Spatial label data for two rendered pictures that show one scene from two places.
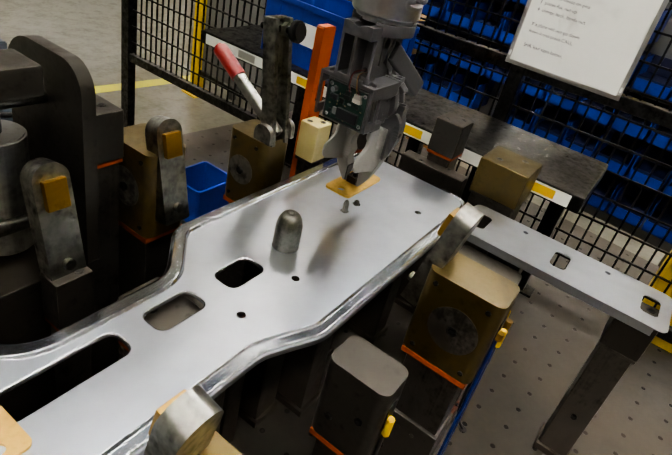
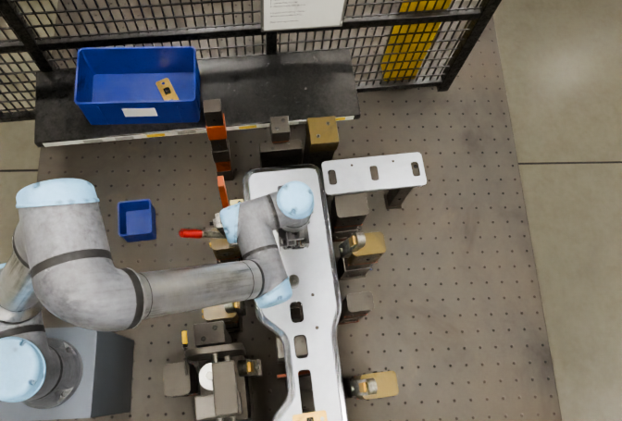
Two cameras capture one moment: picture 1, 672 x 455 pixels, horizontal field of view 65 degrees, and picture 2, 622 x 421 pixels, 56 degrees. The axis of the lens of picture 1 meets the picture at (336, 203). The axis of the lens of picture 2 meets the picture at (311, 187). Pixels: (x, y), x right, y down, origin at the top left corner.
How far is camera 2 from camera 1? 1.22 m
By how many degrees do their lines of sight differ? 48
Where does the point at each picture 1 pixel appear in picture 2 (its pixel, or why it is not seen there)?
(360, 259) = (318, 260)
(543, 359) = (364, 153)
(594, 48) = (317, 12)
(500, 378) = not seen: hidden behind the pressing
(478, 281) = (370, 244)
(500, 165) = (322, 142)
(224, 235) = not seen: hidden behind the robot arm
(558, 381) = not seen: hidden behind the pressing
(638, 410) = (412, 144)
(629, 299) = (407, 173)
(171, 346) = (316, 357)
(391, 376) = (368, 299)
